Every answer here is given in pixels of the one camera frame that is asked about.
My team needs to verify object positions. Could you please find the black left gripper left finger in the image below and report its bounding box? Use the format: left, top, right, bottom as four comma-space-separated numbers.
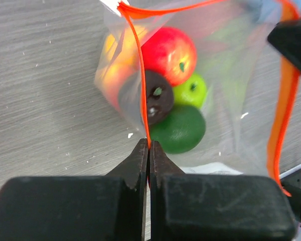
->
0, 139, 148, 240

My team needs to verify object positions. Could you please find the yellow toy lemon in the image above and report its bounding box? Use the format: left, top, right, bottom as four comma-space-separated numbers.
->
102, 27, 139, 66

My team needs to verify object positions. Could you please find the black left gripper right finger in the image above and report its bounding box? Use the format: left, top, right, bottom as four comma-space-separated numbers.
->
148, 141, 296, 240

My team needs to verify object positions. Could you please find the red toy pepper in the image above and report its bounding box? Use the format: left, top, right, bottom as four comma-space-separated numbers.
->
94, 63, 136, 111

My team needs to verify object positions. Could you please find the blue cloth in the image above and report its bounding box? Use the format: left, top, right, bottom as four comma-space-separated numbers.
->
246, 0, 301, 24

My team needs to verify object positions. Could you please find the dark purple toy plum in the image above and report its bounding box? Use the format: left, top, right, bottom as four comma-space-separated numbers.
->
117, 70, 174, 126

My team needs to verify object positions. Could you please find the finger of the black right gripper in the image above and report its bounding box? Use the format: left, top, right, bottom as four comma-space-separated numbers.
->
267, 18, 301, 73

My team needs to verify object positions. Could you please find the green toy apple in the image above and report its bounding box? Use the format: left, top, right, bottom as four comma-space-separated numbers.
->
173, 72, 207, 108

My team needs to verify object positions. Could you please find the clear zip top bag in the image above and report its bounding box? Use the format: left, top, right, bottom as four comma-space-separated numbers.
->
103, 1, 300, 183

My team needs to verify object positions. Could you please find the red toy apple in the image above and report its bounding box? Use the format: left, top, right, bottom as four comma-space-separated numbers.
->
141, 27, 197, 87

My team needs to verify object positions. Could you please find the dark green toy fruit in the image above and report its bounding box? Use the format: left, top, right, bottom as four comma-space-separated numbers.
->
149, 105, 206, 154

